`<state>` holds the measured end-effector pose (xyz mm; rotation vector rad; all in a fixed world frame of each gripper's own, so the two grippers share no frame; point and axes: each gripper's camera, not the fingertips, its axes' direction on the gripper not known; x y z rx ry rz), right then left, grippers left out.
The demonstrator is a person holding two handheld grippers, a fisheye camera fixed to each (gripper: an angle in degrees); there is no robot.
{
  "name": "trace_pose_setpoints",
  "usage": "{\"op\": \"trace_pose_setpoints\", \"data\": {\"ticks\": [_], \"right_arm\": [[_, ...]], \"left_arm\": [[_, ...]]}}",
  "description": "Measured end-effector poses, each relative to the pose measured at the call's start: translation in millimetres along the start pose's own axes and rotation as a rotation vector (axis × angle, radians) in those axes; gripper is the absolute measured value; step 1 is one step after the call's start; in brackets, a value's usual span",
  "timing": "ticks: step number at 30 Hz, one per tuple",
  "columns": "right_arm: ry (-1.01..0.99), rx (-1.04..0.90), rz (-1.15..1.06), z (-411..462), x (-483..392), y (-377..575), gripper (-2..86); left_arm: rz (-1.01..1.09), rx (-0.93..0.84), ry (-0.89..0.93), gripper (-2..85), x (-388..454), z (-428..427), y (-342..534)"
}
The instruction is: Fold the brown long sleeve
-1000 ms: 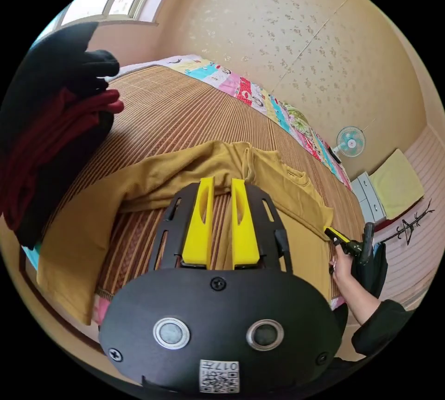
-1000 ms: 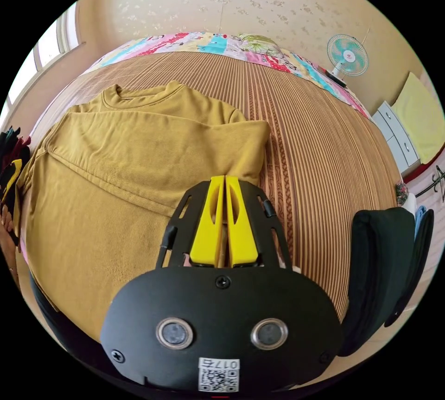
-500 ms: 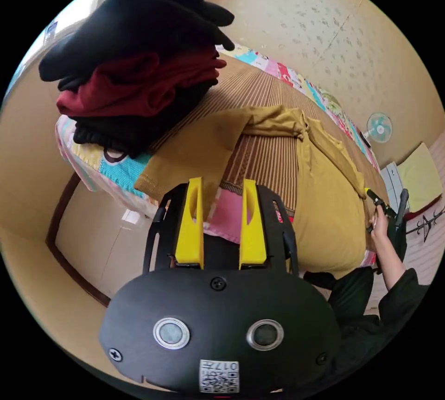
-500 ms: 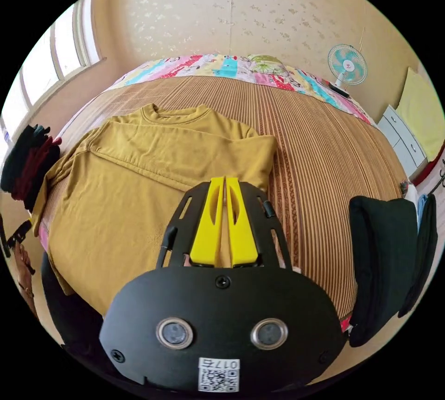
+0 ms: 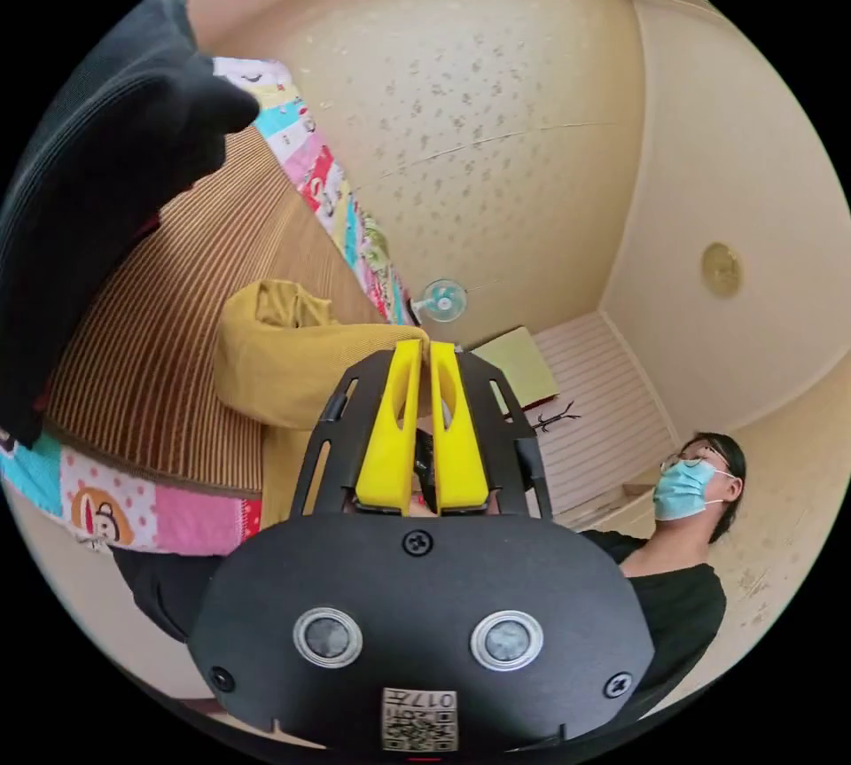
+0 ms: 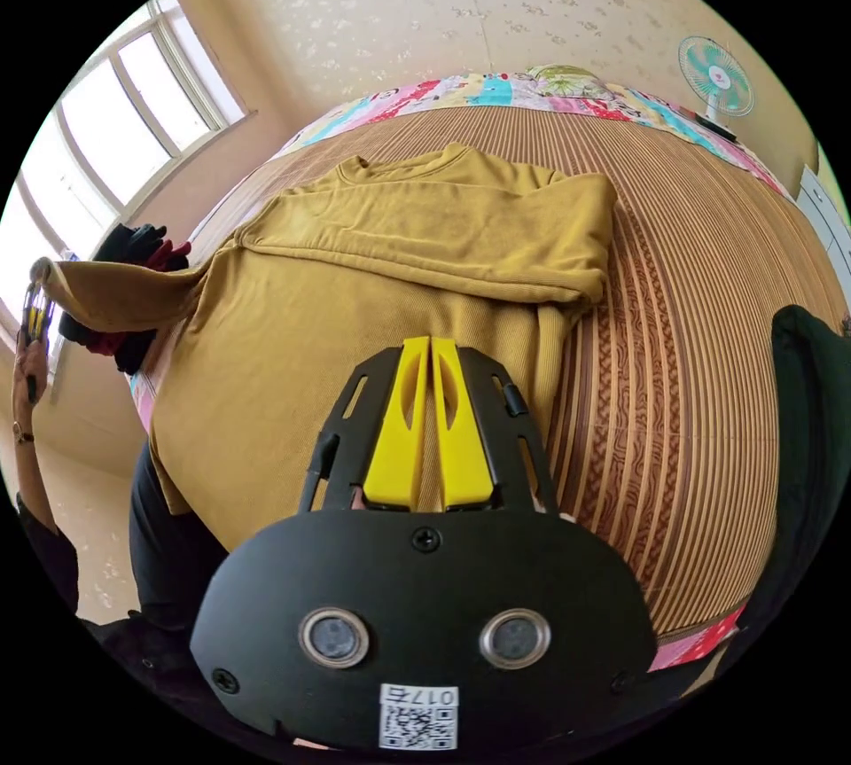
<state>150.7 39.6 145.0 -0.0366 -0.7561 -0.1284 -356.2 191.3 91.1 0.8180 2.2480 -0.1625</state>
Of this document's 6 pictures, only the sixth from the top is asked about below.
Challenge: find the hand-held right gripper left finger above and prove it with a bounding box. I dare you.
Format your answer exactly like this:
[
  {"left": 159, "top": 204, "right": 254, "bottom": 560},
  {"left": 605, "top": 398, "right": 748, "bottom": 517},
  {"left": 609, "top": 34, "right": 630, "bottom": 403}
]
[{"left": 362, "top": 337, "right": 432, "bottom": 511}]

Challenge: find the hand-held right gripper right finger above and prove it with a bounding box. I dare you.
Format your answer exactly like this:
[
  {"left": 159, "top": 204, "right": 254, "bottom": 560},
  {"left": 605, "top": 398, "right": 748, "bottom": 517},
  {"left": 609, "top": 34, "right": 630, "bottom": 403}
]
[{"left": 432, "top": 337, "right": 496, "bottom": 510}]

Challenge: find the brown long sleeve shirt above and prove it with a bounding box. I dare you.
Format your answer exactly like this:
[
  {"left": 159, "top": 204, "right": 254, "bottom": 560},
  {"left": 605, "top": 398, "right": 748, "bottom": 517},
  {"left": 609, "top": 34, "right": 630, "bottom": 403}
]
[{"left": 38, "top": 143, "right": 620, "bottom": 517}]

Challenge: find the person's left hand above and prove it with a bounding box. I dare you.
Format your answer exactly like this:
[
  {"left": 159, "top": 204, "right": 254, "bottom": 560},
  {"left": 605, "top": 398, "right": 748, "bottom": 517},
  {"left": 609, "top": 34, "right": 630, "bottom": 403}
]
[{"left": 12, "top": 336, "right": 51, "bottom": 433}]

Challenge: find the pile of clothes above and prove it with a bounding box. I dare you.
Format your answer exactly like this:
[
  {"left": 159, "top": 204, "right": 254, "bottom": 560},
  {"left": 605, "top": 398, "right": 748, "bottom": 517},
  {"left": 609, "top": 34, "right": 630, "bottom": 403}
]
[{"left": 58, "top": 222, "right": 194, "bottom": 375}]

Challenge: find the window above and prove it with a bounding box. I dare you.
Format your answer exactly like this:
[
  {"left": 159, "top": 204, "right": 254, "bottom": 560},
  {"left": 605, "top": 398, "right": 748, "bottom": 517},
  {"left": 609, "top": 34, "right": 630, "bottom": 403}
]
[{"left": 0, "top": 0, "right": 259, "bottom": 340}]

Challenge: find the bed with striped woven mat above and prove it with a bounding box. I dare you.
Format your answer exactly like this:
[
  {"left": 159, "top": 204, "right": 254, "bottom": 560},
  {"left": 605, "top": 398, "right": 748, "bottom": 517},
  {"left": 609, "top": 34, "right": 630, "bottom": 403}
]
[{"left": 129, "top": 63, "right": 851, "bottom": 673}]

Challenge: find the person's body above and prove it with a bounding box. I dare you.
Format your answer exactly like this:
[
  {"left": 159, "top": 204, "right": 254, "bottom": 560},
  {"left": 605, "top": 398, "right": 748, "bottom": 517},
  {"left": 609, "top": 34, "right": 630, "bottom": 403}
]
[{"left": 78, "top": 442, "right": 314, "bottom": 750}]

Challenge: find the dark green garment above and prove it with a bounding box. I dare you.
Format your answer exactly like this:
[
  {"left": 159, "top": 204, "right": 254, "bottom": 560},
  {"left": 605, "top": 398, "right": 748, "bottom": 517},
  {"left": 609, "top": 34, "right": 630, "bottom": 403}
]
[{"left": 730, "top": 304, "right": 851, "bottom": 646}]

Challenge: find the green floral pillow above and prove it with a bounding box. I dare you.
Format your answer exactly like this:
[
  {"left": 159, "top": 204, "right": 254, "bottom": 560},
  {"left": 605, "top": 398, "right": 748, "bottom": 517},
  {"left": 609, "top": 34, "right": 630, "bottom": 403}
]
[{"left": 523, "top": 63, "right": 614, "bottom": 103}]

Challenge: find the white cupboard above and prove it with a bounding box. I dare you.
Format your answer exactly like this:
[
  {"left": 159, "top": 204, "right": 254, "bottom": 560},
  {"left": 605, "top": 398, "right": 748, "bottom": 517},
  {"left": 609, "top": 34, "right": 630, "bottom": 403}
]
[{"left": 794, "top": 163, "right": 851, "bottom": 277}]

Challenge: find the white and teal fan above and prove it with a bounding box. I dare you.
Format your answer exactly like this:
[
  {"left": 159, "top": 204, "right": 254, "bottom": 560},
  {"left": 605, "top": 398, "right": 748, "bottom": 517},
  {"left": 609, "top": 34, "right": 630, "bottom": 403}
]
[{"left": 676, "top": 35, "right": 757, "bottom": 138}]

